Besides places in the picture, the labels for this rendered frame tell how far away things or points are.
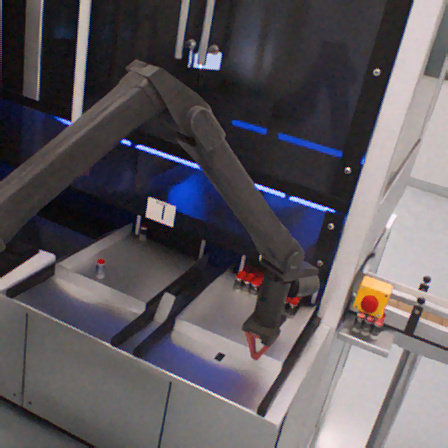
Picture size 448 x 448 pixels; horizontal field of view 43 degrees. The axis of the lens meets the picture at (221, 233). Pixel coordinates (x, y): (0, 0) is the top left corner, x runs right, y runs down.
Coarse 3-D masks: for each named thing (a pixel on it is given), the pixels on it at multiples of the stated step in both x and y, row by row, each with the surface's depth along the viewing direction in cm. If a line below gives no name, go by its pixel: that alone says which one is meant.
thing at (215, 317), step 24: (216, 288) 150; (192, 312) 137; (216, 312) 140; (240, 312) 142; (312, 312) 142; (192, 336) 129; (216, 336) 126; (240, 336) 132; (288, 336) 136; (264, 360) 123
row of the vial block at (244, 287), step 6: (240, 276) 149; (234, 282) 149; (240, 282) 148; (246, 282) 147; (252, 282) 147; (258, 282) 147; (234, 288) 149; (240, 288) 149; (246, 288) 148; (252, 288) 147; (258, 288) 147; (246, 294) 149; (252, 294) 148
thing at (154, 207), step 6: (150, 198) 153; (150, 204) 154; (156, 204) 153; (162, 204) 152; (168, 204) 151; (150, 210) 154; (156, 210) 154; (168, 210) 152; (174, 210) 151; (150, 216) 155; (156, 216) 154; (168, 216) 153; (162, 222) 154; (168, 222) 153
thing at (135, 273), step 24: (120, 240) 164; (72, 264) 146; (96, 264) 150; (120, 264) 152; (144, 264) 154; (168, 264) 157; (192, 264) 159; (96, 288) 137; (120, 288) 141; (144, 288) 143; (168, 288) 141
